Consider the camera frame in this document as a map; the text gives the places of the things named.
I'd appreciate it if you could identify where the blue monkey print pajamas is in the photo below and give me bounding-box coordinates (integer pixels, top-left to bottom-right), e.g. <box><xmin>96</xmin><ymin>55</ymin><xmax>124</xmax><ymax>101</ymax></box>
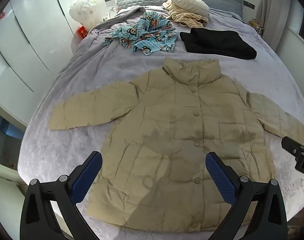
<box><xmin>103</xmin><ymin>12</ymin><xmax>178</xmax><ymax>55</ymax></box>

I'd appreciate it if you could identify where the cream knitted pillow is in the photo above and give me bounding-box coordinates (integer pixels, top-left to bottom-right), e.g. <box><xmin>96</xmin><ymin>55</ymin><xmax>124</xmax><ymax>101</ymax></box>
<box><xmin>171</xmin><ymin>0</ymin><xmax>210</xmax><ymax>17</ymax></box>

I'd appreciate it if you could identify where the white wardrobe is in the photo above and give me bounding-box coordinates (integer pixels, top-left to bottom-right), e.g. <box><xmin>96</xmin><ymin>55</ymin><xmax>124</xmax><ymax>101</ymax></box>
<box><xmin>0</xmin><ymin>0</ymin><xmax>79</xmax><ymax>126</ymax></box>

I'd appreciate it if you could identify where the beige puffer jacket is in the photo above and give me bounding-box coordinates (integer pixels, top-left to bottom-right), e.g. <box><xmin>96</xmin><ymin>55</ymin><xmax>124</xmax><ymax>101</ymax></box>
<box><xmin>49</xmin><ymin>58</ymin><xmax>304</xmax><ymax>232</ymax></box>

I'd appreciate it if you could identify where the white floral mesh cover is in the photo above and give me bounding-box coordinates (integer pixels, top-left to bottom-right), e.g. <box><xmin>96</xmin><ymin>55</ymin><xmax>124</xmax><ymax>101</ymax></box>
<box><xmin>69</xmin><ymin>0</ymin><xmax>99</xmax><ymax>31</ymax></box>

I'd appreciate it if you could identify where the black folded garment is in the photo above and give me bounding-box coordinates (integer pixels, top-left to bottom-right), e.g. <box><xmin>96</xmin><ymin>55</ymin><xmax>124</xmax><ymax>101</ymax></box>
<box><xmin>179</xmin><ymin>28</ymin><xmax>257</xmax><ymax>60</ymax></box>

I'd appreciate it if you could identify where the beige striped garment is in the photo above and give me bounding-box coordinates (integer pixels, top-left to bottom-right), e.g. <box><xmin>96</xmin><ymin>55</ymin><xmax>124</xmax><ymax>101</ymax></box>
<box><xmin>162</xmin><ymin>0</ymin><xmax>209</xmax><ymax>28</ymax></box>

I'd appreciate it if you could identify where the grey curtain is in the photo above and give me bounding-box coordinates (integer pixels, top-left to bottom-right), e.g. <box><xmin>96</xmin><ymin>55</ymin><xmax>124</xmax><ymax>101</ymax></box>
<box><xmin>256</xmin><ymin>0</ymin><xmax>291</xmax><ymax>50</ymax></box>

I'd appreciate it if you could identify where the red gift box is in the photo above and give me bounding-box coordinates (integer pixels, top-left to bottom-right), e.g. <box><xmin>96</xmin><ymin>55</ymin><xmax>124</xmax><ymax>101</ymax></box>
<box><xmin>77</xmin><ymin>26</ymin><xmax>88</xmax><ymax>38</ymax></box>

